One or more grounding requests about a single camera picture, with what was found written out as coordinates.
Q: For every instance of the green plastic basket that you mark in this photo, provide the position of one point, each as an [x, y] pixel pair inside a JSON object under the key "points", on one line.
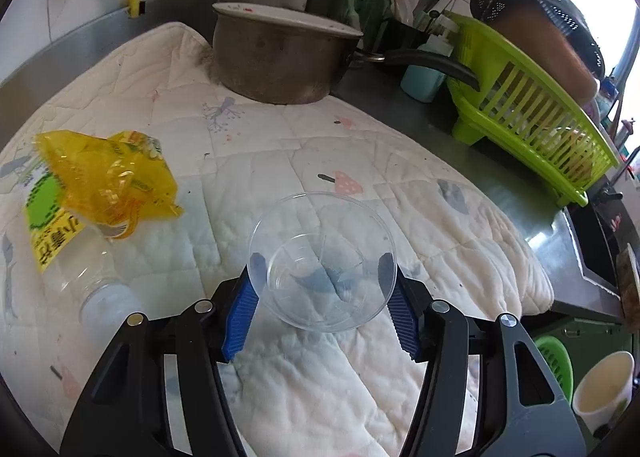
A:
{"points": [[555, 357]]}

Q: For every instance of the yellow plastic bag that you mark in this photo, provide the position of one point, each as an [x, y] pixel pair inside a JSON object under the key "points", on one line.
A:
{"points": [[100, 172]]}

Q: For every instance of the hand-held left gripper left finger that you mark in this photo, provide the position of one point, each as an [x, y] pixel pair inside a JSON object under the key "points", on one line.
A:
{"points": [[240, 317]]}

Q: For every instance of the white paper cup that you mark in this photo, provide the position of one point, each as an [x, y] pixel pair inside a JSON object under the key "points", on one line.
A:
{"points": [[600, 387]]}

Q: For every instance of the metal colander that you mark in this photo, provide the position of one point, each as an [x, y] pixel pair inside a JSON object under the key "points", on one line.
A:
{"points": [[550, 2]]}

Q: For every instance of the green utensil jar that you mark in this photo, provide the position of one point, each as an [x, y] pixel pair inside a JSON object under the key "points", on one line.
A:
{"points": [[360, 2]]}

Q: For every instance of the steel sink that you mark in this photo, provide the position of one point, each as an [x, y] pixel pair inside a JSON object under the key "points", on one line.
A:
{"points": [[595, 247]]}

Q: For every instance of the green plastic dish rack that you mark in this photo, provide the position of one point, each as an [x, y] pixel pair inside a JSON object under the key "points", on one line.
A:
{"points": [[500, 107]]}

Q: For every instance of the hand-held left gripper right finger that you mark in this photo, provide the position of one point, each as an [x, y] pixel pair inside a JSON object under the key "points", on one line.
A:
{"points": [[400, 317]]}

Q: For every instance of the teal pump bottle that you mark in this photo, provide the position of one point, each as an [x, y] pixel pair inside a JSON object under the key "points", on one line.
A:
{"points": [[422, 82]]}

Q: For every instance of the plastic bottle green-yellow label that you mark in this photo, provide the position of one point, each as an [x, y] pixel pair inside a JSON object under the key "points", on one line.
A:
{"points": [[47, 227]]}

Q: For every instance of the white quilted mat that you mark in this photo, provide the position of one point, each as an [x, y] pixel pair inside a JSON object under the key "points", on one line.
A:
{"points": [[300, 147]]}

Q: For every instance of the white plate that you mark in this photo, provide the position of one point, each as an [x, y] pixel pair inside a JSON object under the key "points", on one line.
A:
{"points": [[285, 17]]}

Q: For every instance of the brown bowl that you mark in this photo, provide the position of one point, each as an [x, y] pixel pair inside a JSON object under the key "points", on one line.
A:
{"points": [[550, 57]]}

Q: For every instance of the clear plastic cup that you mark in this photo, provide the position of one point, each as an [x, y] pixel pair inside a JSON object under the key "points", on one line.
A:
{"points": [[325, 237]]}

